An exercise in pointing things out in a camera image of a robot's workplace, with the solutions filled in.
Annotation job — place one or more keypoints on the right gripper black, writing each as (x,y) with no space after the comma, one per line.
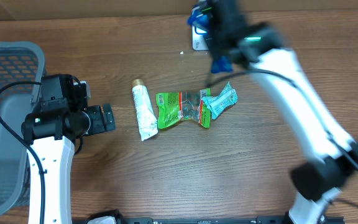
(217,48)

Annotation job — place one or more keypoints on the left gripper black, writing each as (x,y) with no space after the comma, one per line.
(99,125)

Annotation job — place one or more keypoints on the blue snack packet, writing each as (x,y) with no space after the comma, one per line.
(220,63)

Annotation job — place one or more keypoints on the white tube with gold cap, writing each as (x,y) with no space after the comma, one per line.
(146,119)

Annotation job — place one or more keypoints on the green snack bag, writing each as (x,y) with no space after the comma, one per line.
(176,106)

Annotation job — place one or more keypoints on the mint green wipes packet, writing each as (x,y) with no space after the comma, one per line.
(217,104)

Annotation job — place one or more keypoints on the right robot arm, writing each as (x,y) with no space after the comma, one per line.
(331,152)

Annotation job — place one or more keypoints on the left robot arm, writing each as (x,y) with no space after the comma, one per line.
(51,131)

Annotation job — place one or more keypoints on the white barcode scanner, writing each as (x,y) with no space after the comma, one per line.
(198,42)

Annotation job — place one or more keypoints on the grey plastic shopping basket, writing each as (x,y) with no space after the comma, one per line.
(19,62)

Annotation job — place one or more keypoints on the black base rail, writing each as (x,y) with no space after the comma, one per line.
(115,216)

